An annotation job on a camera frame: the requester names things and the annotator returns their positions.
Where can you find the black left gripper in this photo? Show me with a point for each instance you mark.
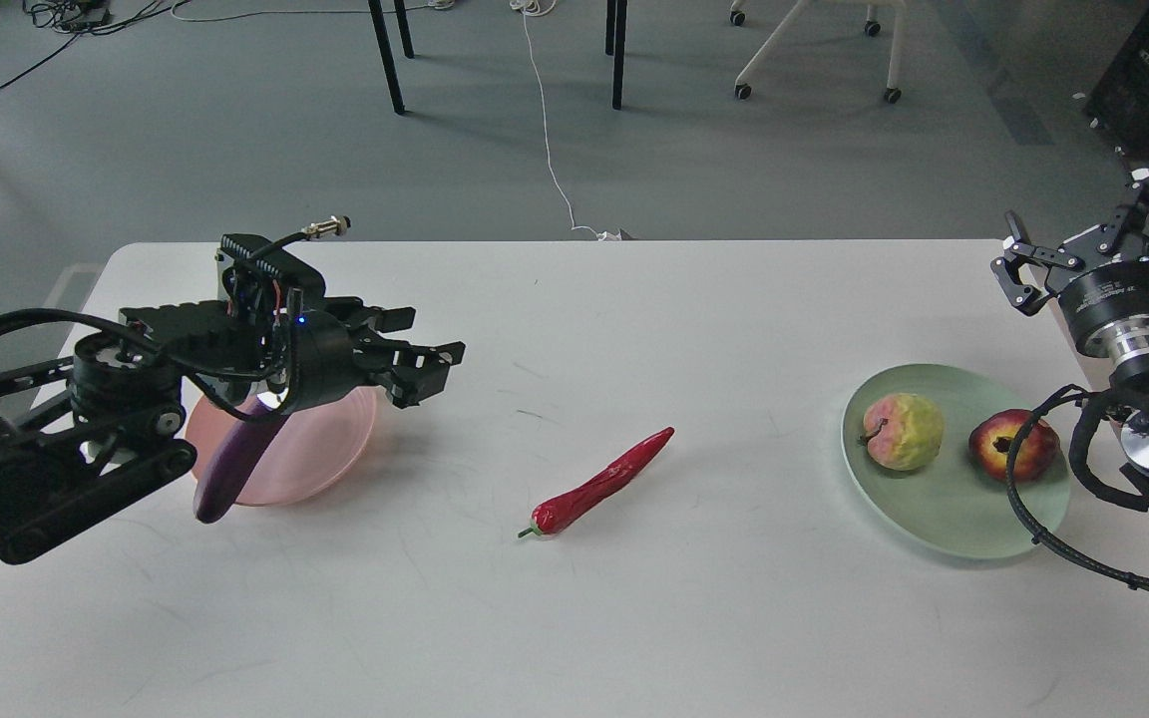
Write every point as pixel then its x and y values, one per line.
pixel 320 360

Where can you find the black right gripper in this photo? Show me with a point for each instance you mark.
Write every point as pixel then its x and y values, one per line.
pixel 1098 279

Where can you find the purple eggplant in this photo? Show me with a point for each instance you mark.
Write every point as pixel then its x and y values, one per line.
pixel 223 477

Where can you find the red pomegranate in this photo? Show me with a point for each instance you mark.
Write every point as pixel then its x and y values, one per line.
pixel 993 440

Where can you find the yellow pink custard apple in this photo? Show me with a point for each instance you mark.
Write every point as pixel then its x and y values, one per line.
pixel 903 432

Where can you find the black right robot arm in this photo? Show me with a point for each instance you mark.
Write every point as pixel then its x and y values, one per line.
pixel 1108 453

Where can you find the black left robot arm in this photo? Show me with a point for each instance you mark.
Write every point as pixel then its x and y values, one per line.
pixel 84 436

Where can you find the pink plate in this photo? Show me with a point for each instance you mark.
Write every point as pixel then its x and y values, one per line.
pixel 289 462

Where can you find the red chili pepper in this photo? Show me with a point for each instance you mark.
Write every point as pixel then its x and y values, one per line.
pixel 555 515

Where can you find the green plate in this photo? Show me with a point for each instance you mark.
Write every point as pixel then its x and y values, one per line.
pixel 950 505

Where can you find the white rolling chair base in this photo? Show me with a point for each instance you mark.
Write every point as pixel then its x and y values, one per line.
pixel 787 54

